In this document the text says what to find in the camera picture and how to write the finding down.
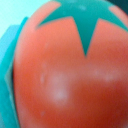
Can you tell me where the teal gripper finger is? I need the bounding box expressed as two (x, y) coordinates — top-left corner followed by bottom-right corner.
(0, 17), (28, 128)

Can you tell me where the red toy tomato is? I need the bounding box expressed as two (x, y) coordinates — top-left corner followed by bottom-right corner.
(14, 0), (128, 128)

